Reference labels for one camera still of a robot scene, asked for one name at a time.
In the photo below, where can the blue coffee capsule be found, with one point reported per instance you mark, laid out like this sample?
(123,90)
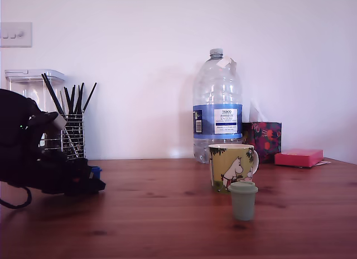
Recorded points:
(96,172)

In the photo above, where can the grey-green coffee capsule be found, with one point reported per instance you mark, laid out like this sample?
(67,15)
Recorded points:
(243,203)

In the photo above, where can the thin grey chopstick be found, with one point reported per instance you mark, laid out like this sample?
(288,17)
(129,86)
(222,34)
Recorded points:
(62,102)

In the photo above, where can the long black chopstick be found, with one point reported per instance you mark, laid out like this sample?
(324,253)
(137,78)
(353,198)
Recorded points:
(51,91)
(54,91)

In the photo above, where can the clear storage jar white lid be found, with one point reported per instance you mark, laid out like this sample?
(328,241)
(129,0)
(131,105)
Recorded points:
(33,74)

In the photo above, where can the green cartoon print mug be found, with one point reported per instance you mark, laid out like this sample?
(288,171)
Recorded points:
(223,164)

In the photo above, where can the large clear water bottle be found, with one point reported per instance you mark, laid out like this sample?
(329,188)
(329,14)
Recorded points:
(217,88)

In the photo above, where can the white tissue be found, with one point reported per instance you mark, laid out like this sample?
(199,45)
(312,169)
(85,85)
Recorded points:
(258,114)

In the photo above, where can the floral tissue box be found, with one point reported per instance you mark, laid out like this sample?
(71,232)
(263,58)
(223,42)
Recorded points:
(267,141)

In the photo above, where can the pink flat box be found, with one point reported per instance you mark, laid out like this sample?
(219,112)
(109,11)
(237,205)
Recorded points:
(298,158)

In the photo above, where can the pink paper sheet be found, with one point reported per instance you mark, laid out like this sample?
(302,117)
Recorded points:
(325,162)

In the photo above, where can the white wall light switch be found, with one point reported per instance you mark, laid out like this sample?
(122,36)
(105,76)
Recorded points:
(16,35)

